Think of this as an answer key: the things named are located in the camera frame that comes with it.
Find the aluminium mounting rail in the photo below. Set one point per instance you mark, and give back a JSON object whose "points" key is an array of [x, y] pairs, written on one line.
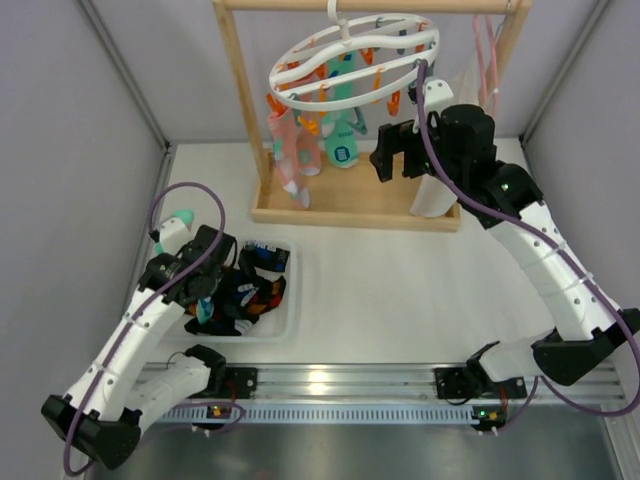
{"points": [[392, 394]]}

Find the pink sock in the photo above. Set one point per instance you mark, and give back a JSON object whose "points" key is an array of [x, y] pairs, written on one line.
{"points": [[309, 159], [284, 134]]}

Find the white plastic basket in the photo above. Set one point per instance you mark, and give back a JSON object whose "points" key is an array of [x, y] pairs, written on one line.
{"points": [[271, 327]]}

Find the white round clip hanger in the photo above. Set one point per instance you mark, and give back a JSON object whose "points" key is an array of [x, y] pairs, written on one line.
{"points": [[367, 60]]}

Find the white hanging cloth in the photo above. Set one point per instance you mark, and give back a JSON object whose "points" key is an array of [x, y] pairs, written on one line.
{"points": [[433, 198]]}

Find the wooden rack base tray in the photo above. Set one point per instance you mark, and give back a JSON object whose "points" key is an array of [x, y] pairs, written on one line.
{"points": [[353, 198]]}

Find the orange black argyle sock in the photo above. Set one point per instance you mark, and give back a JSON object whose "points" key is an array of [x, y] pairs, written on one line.
{"points": [[268, 297]]}

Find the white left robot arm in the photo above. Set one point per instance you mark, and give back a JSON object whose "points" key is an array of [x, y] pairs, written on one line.
{"points": [[105, 413]]}

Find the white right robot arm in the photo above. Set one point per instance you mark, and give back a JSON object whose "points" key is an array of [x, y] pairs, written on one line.
{"points": [[454, 143]]}

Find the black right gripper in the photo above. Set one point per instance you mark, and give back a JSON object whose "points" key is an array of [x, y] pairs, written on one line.
{"points": [[409, 151]]}

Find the wooden rack frame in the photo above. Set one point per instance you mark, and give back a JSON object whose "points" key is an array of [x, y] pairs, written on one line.
{"points": [[514, 12]]}

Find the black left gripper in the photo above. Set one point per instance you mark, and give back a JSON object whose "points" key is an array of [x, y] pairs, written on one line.
{"points": [[201, 288]]}

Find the mint green sock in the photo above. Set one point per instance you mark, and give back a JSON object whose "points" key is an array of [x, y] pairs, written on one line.
{"points": [[339, 137], [174, 232]]}

